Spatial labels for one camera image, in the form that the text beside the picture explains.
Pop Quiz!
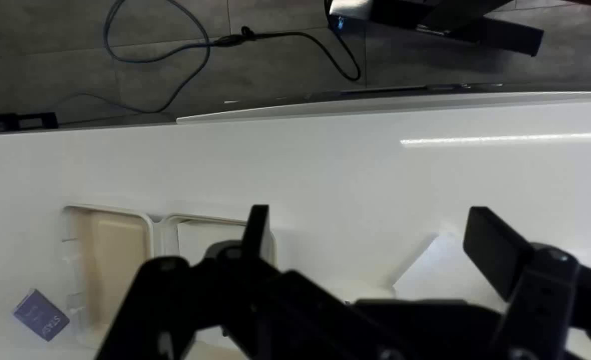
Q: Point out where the thin dark floor cable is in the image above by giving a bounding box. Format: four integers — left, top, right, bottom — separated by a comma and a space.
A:
103, 0, 365, 116

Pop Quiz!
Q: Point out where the purple tea bag packet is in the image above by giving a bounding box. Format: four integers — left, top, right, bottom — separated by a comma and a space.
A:
13, 286, 73, 343

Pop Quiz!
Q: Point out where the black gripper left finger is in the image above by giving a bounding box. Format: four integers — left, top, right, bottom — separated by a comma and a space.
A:
96, 204, 404, 360

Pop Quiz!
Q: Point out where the black cabinet handle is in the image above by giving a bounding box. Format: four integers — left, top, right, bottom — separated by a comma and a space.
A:
0, 109, 60, 136

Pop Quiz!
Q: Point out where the white foam clamshell container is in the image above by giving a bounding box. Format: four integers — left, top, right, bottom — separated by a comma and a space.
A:
60, 201, 278, 337

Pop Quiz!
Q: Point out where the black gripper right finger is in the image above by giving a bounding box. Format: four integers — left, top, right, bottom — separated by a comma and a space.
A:
464, 206, 591, 360

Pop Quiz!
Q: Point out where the black robot stand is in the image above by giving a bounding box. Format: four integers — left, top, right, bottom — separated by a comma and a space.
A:
323, 0, 547, 60

